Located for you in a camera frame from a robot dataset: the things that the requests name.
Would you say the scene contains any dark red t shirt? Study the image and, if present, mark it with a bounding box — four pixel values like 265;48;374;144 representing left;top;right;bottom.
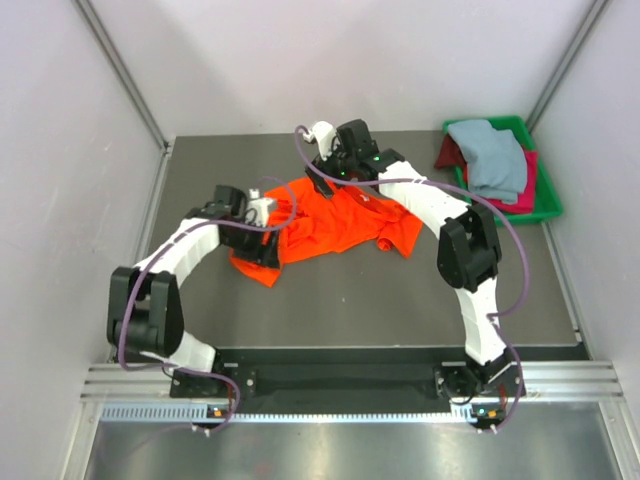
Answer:
434;134;466;169

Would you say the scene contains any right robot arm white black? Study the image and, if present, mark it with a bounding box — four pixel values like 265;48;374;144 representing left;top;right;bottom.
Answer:
297;119;506;396

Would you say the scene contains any grey blue t shirt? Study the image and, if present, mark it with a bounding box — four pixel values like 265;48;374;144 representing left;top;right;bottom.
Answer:
447;119;527;204

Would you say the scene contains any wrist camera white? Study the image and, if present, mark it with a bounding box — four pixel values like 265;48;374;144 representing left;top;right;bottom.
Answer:
303;121;336;161
244;188;277;228

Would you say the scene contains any grey slotted cable duct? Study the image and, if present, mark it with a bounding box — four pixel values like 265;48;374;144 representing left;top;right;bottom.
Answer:
101;403;477;424

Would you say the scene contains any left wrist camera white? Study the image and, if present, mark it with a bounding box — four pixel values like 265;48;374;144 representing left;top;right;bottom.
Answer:
244;188;277;228

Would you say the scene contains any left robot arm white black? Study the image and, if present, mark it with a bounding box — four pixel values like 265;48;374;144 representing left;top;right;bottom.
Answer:
106;185;280;397

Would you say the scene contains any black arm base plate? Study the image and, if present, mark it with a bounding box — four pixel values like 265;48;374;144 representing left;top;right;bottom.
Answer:
169;347;526;415

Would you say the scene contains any orange t shirt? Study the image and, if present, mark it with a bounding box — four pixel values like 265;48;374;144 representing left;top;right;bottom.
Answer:
228;177;424;289

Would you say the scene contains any magenta t shirt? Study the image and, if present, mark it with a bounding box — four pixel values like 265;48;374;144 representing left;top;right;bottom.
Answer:
463;148;538;215

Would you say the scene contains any green plastic bin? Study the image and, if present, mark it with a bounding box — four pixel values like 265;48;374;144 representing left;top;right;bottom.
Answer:
443;116;563;224

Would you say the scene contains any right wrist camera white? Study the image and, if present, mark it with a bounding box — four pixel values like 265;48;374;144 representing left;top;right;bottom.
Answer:
303;121;336;161

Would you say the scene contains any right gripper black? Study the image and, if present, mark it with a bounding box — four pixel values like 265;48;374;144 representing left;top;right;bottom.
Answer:
304;136;358;202

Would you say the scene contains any aluminium frame rail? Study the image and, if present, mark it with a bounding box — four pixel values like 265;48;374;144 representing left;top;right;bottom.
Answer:
80;361;623;403

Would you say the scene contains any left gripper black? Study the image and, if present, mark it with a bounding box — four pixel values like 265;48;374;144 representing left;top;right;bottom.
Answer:
223;217;279;270

